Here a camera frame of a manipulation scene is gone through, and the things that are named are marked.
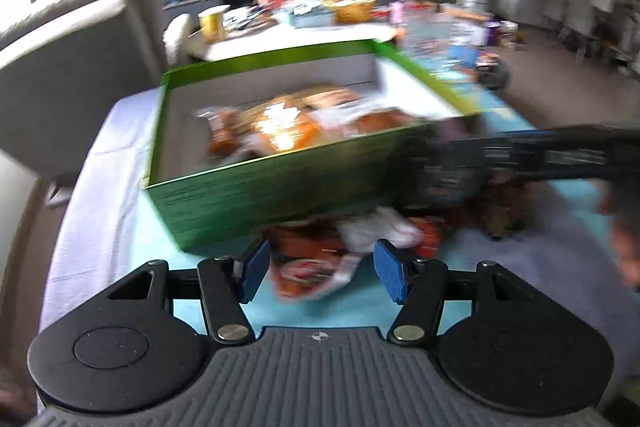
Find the red white snack packet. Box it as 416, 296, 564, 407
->
266, 207, 446, 300

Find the person right hand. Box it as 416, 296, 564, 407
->
598, 185, 639, 291

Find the clear glass pitcher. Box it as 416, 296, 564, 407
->
402, 8, 473, 72

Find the green cardboard box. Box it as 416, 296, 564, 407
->
144, 38, 482, 254

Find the orange snack packet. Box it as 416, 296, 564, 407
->
252, 98, 321, 153

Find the yellow woven basket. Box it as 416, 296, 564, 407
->
330, 0, 376, 24

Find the blue plastic basket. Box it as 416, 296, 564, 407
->
284, 3, 334, 29

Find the round white coffee table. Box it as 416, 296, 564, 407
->
186, 23, 396, 62

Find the grey sofa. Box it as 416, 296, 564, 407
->
1, 0, 191, 185

